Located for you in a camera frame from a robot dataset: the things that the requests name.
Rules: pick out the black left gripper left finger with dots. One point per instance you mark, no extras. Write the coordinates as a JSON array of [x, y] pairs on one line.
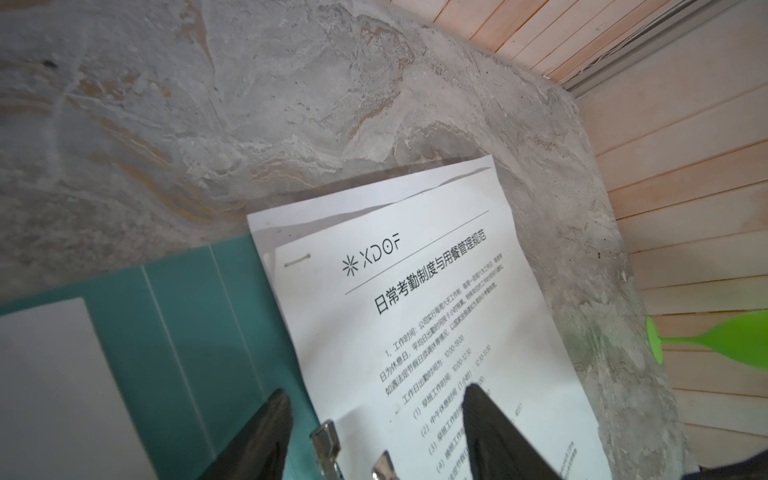
[[259, 450]]

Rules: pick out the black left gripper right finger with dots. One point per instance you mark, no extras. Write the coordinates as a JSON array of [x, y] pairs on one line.
[[496, 449]]

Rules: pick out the teal green folder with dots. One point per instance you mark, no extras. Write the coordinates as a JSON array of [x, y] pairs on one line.
[[196, 345]]

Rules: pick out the printed paper sheet bottom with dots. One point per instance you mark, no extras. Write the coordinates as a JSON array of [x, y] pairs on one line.
[[400, 294]]

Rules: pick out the printed paper sheet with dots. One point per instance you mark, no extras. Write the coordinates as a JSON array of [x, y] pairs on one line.
[[400, 294], [62, 415]]

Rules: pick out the printed paper sheet top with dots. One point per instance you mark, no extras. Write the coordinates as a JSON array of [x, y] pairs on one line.
[[62, 415]]

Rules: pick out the green plastic goblet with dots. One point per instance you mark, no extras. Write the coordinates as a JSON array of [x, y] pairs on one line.
[[742, 338]]

